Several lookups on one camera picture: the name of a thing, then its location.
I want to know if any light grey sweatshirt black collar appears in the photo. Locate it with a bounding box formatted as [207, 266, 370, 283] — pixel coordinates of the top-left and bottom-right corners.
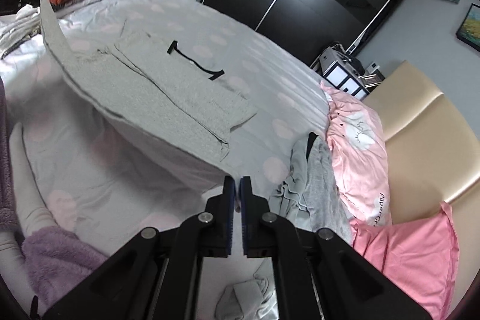
[40, 0, 256, 193]

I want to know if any stack of white folded clothes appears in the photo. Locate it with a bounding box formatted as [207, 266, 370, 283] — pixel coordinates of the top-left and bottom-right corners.
[1, 0, 103, 58]

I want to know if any grey jacket with black trim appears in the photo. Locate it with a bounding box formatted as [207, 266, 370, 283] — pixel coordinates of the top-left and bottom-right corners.
[268, 132, 352, 244]

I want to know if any small grey cloth on floor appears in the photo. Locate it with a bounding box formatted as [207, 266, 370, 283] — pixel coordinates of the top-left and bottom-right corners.
[215, 274, 279, 320]

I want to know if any grey pink-dotted bed sheet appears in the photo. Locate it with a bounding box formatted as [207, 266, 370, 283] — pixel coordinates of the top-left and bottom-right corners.
[0, 0, 335, 320]

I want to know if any light pink cloud pillow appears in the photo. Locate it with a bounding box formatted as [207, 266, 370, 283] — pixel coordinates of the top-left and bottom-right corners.
[320, 83, 392, 227]

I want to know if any dark pink embroidered pillow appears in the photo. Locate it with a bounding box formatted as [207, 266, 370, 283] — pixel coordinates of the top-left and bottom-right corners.
[351, 202, 460, 319]

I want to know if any purple fleece robe sleeve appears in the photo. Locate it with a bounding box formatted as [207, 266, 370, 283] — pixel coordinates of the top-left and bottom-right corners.
[1, 88, 107, 310]

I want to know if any white black bedside cabinet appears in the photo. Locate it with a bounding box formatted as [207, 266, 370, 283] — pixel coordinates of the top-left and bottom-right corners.
[318, 47, 385, 101]

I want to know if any white trouser leg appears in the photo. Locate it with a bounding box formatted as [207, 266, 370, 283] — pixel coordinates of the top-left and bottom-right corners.
[1, 123, 56, 294]

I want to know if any cream padded headboard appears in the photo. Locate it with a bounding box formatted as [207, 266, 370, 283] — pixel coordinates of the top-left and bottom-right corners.
[363, 61, 479, 319]

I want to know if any framed wall picture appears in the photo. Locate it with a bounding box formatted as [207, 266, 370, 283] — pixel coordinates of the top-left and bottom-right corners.
[456, 3, 480, 51]

